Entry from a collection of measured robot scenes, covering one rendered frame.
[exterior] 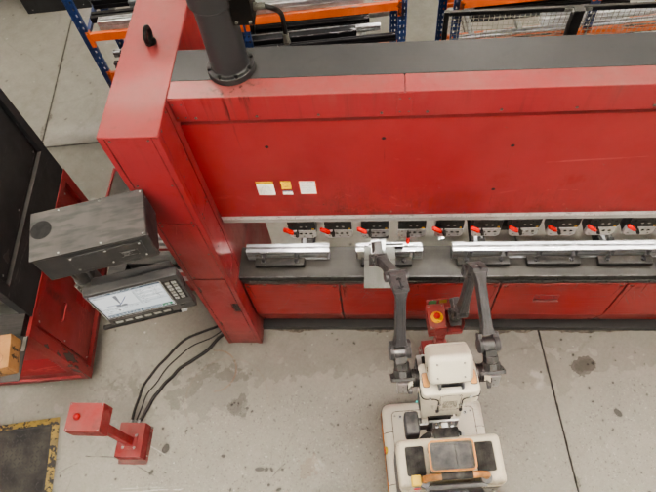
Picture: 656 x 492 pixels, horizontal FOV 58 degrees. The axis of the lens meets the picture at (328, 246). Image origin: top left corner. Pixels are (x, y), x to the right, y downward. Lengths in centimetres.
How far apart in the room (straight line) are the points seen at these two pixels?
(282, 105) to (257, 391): 235
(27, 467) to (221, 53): 322
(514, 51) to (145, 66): 151
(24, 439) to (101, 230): 236
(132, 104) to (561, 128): 176
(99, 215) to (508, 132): 178
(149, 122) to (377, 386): 249
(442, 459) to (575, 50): 197
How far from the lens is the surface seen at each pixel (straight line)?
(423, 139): 262
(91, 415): 366
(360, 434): 409
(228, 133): 263
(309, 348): 428
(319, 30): 445
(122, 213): 268
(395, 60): 249
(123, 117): 251
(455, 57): 251
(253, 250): 355
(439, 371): 280
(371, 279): 335
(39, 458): 464
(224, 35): 234
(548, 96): 249
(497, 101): 246
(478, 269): 294
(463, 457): 317
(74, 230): 273
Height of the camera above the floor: 400
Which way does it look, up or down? 60 degrees down
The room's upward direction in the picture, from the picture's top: 9 degrees counter-clockwise
